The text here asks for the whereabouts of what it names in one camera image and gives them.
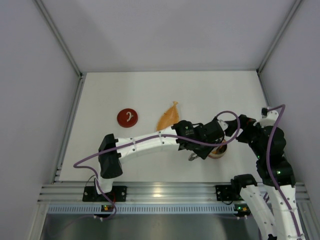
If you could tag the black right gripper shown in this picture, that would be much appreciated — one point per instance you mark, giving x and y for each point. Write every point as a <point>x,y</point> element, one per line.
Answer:
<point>240,122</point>

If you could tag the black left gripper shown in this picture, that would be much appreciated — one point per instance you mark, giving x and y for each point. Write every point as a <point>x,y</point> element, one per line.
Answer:
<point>200,152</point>

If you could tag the metal round lunch box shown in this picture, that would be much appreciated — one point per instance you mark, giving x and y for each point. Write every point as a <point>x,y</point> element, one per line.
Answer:
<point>218,152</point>

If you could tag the metal serving tongs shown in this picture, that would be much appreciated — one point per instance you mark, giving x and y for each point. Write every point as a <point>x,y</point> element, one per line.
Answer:
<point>192,157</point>

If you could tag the red round lid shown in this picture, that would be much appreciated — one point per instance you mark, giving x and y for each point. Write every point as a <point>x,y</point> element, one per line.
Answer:
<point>127,118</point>

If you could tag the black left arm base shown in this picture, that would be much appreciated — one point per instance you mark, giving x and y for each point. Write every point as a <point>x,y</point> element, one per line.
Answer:
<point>117,194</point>

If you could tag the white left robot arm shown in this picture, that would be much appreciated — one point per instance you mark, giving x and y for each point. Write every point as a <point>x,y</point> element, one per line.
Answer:
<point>183,135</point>

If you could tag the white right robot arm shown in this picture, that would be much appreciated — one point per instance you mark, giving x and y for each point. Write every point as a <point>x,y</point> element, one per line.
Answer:
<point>276,216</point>

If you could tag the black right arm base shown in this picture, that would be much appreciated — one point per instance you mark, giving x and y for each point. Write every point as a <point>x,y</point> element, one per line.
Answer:
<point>225,193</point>

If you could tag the boat-shaped woven basket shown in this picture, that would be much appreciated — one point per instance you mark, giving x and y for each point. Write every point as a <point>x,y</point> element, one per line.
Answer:
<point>169,117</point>

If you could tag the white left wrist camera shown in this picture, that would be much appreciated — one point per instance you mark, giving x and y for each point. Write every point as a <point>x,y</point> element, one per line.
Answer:
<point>222,124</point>

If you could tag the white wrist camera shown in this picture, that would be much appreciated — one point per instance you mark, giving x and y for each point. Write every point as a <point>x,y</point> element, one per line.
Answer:
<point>222,124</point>
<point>268,117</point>

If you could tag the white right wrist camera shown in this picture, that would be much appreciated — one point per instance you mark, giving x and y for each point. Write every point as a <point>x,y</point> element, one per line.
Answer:
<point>268,117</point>

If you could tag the aluminium right frame post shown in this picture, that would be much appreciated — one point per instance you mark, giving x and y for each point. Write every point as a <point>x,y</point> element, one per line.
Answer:
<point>289,16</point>

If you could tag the aluminium frame post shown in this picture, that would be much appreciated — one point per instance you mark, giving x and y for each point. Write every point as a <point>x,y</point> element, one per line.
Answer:
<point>289,16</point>
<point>39,4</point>

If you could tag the aluminium front rail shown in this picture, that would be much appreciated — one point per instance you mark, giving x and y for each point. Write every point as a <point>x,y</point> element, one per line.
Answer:
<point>141,198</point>

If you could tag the aluminium left frame post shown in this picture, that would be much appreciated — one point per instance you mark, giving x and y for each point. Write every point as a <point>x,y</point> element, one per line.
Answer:
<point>39,4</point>

